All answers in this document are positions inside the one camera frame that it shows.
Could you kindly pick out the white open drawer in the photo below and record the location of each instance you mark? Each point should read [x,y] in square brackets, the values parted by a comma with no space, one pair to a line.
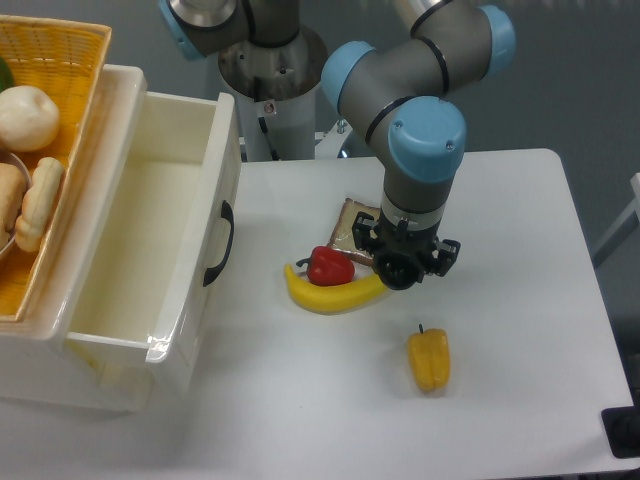
[166,240]

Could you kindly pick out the tan bread loaf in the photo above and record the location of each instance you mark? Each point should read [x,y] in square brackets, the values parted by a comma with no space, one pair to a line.
[12,189]

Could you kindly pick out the yellow wicker basket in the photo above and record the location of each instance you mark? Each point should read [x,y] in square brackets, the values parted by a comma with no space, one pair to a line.
[64,59]

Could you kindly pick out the green vegetable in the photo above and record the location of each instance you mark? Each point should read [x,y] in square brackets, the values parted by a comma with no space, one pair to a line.
[6,77]

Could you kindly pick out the wrapped bread slice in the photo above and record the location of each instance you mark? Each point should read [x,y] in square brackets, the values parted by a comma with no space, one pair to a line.
[342,239]

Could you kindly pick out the white frame at right edge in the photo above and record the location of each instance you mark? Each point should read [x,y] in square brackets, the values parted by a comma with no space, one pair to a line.
[620,229]

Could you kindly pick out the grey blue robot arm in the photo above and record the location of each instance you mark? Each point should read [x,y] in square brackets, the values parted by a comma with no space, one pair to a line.
[395,101]

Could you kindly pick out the yellow bell pepper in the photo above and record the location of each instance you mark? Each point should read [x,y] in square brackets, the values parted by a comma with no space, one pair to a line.
[429,359]

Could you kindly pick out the white round bun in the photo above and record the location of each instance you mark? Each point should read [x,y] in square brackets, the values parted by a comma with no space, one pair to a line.
[30,119]

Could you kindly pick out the beige twisted bread roll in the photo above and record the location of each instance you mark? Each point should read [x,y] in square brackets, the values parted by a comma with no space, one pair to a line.
[37,204]

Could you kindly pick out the white drawer cabinet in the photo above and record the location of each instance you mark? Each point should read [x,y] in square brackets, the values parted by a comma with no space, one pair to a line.
[42,358]

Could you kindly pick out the dark purple mangosteen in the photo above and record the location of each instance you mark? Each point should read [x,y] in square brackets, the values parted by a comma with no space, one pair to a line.
[396,270]

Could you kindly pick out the yellow banana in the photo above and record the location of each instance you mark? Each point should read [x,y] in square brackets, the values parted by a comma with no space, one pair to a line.
[332,299]

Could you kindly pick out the red bell pepper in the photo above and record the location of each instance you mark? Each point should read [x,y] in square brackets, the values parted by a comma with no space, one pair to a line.
[327,267]

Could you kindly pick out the black device at table edge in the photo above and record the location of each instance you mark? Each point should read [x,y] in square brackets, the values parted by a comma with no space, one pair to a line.
[622,430]

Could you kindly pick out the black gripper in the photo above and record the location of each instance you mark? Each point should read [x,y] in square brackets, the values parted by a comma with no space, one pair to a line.
[413,234]

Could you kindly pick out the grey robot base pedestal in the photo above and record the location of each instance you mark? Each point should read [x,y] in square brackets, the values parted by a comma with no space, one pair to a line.
[275,91]

